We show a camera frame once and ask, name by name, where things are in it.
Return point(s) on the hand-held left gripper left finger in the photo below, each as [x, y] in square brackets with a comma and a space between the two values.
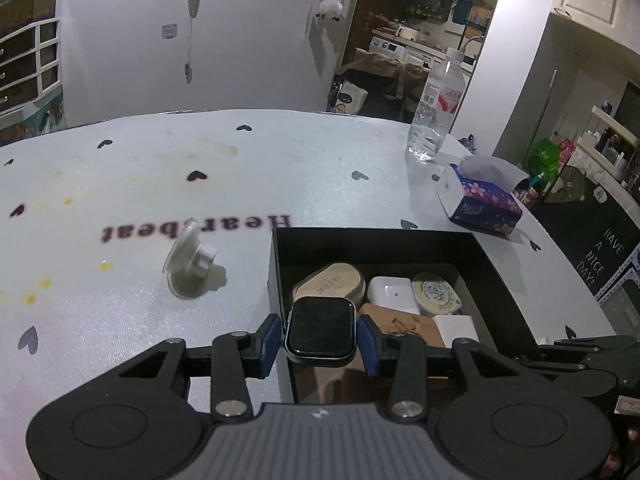
[270, 346]

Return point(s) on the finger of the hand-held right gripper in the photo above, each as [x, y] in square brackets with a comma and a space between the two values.
[595, 341]
[555, 364]

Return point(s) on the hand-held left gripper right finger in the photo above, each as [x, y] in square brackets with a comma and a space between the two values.
[370, 347]

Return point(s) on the engraved wooden block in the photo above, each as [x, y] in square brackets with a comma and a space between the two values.
[405, 321]

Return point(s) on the black smartwatch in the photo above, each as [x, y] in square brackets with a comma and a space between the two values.
[320, 330]

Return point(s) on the white charger plug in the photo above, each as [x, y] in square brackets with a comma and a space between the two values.
[395, 292]

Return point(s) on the tan rounded case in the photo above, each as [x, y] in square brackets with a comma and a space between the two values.
[330, 282]

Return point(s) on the round white tape measure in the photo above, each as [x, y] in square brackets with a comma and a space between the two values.
[435, 292]

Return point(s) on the white cube adapter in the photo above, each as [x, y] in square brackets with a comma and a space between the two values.
[455, 330]

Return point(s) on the black box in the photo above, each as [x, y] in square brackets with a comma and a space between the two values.
[350, 247]

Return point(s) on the black lettered floor mat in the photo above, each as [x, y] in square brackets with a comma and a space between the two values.
[600, 240]

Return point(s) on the white round suction holder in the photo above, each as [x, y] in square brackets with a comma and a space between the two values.
[182, 252]

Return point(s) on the purple floral tissue box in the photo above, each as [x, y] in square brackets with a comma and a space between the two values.
[480, 205]

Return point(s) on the green packet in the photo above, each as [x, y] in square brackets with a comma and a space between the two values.
[542, 154]

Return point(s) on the white storage shelf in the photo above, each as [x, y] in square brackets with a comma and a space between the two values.
[612, 145]

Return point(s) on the white heart-print tablecloth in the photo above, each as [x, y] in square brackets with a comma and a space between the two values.
[150, 185]

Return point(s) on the clear water bottle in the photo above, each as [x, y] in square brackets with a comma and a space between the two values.
[432, 120]

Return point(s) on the panda-face bag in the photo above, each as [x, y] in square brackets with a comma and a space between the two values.
[347, 97]

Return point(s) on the white washing machine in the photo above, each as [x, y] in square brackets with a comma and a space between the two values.
[387, 47]

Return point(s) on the white sheep plush toy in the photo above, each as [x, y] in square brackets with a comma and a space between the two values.
[330, 8]

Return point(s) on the teal hanging bag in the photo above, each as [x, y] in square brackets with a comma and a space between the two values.
[462, 10]

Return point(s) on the white drawer unit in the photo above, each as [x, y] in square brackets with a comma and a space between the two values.
[30, 60]

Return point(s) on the clear wall hook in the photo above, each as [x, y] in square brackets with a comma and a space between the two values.
[169, 31]

